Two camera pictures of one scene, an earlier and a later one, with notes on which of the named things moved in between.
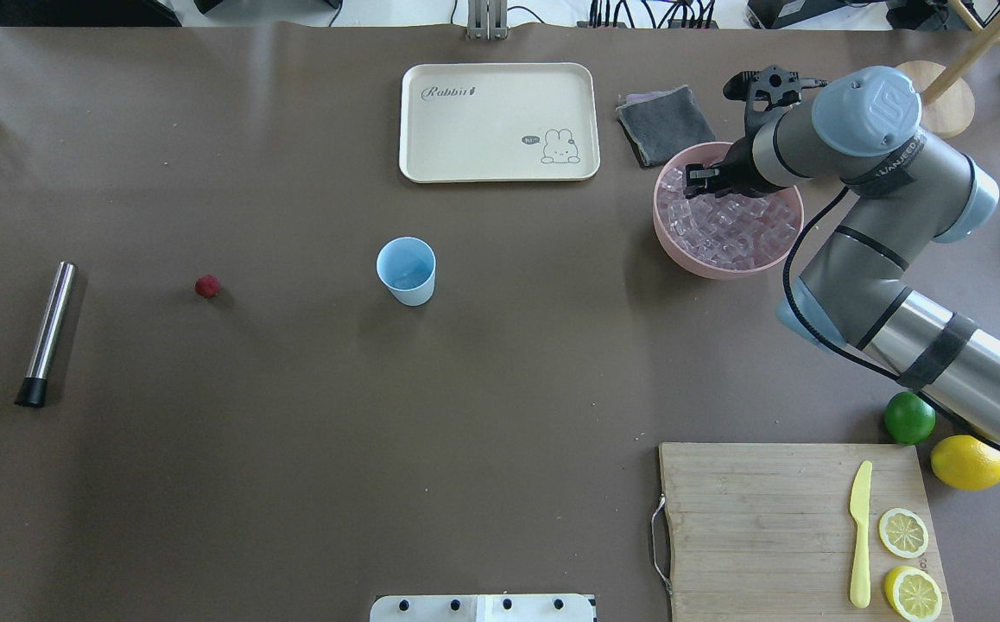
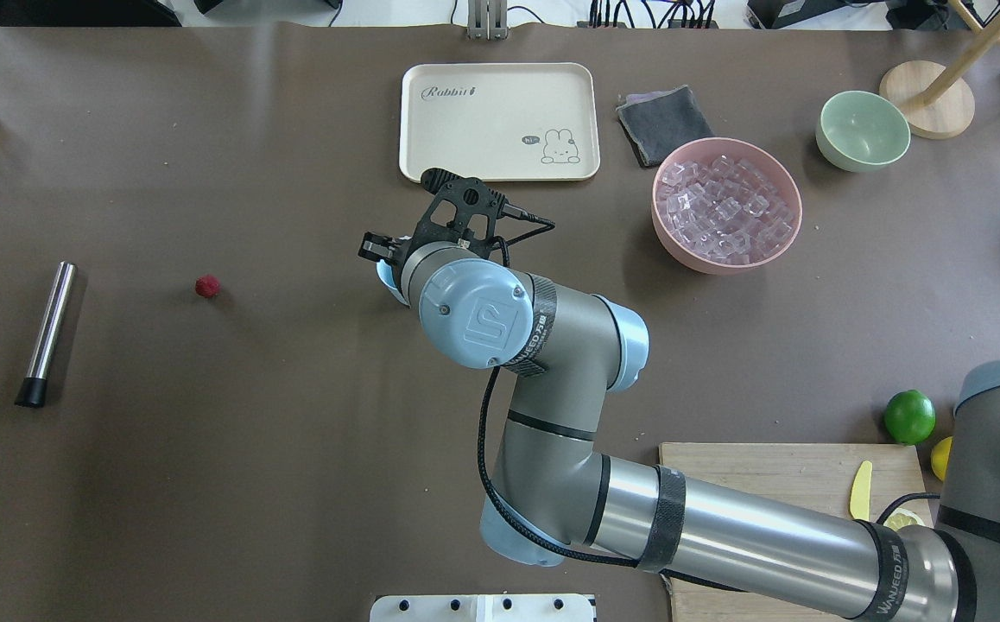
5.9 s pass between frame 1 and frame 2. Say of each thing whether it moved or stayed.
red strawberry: stayed
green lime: stayed
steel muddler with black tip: stayed
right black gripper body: moved
